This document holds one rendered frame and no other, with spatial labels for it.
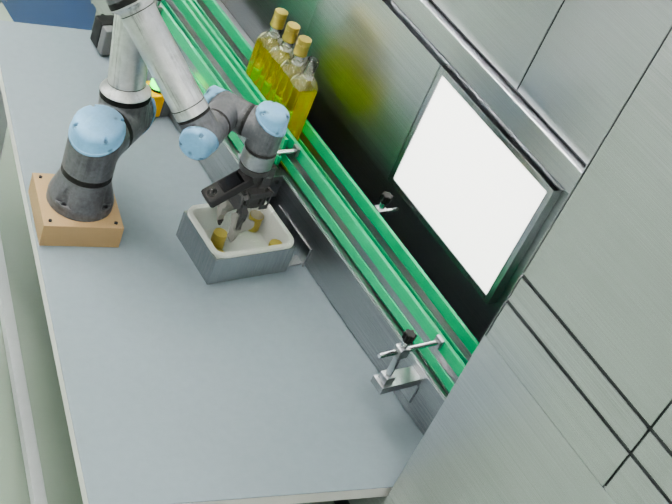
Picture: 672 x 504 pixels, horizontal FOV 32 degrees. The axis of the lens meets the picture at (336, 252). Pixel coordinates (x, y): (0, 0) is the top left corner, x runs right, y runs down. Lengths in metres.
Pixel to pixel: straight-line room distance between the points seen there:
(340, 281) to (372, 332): 0.15
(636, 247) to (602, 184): 0.12
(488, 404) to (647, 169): 0.58
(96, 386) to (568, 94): 1.13
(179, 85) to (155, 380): 0.61
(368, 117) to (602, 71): 0.72
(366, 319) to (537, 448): 0.72
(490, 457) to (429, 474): 0.19
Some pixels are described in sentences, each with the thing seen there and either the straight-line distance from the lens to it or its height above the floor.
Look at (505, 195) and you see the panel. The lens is 2.56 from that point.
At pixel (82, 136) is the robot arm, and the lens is 2.58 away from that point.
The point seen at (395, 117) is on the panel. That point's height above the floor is 1.12.
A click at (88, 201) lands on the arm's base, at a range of 2.67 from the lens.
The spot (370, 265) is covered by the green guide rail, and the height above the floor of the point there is 0.92.
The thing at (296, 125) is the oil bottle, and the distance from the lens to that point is 2.94.
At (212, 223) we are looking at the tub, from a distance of 2.83.
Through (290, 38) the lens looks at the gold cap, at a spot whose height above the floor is 1.13.
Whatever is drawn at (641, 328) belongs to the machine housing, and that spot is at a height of 1.51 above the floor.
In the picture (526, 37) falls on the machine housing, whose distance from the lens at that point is 2.53.
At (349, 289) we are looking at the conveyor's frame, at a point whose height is 0.84.
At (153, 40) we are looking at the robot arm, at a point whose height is 1.30.
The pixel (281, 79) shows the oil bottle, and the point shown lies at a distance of 2.93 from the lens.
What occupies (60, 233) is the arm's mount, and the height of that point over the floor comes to 0.79.
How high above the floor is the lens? 2.57
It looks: 38 degrees down
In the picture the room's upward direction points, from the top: 25 degrees clockwise
